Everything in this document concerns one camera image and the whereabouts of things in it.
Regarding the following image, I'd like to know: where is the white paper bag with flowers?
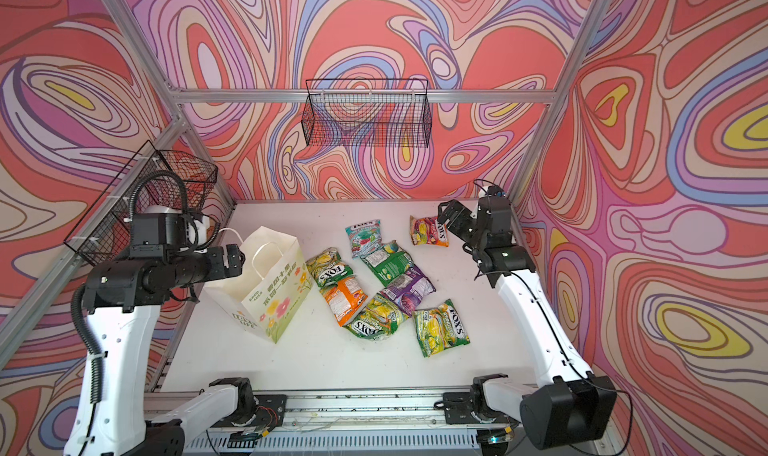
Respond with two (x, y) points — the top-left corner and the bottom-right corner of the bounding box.
(203, 226), (314, 343)

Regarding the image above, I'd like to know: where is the orange Fox's fruits candy bag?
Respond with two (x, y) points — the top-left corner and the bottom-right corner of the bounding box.
(409, 216), (449, 247)

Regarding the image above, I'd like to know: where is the purple Fox's candy bag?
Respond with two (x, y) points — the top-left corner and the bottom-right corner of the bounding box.
(380, 266), (436, 316)

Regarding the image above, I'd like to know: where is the lemon green Fox's candy bag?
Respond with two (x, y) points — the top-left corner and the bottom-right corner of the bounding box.
(412, 299), (471, 358)

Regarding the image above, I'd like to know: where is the yellow-green fox's candy bag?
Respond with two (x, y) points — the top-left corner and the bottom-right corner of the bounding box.
(306, 247), (354, 290)
(345, 294), (409, 341)

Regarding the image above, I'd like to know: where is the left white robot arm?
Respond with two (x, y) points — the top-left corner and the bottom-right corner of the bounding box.
(63, 244), (257, 455)

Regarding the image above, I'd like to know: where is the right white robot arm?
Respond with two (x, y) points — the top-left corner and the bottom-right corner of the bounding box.
(437, 195), (619, 450)

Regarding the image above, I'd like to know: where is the teal Fox's candy bag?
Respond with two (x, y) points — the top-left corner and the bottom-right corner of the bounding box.
(345, 219), (382, 258)

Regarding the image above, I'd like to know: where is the orange snack bag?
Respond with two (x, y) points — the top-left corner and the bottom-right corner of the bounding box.
(323, 276), (369, 327)

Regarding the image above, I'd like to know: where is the silver tape roll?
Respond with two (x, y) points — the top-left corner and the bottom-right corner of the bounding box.
(142, 205), (180, 214)

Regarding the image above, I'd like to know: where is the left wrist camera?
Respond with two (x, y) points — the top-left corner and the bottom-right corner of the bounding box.
(181, 214), (212, 248)

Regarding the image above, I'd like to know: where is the black wire basket left wall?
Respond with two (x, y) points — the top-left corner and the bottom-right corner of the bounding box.
(64, 141), (218, 266)

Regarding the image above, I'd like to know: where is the black wire basket wall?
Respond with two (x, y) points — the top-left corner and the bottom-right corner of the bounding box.
(301, 78), (433, 148)
(64, 141), (218, 266)

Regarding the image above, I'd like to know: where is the black wire basket back wall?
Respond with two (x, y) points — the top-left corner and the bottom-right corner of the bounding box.
(301, 78), (433, 148)

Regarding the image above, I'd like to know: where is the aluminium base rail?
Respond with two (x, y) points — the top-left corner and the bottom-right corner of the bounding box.
(143, 386), (607, 456)

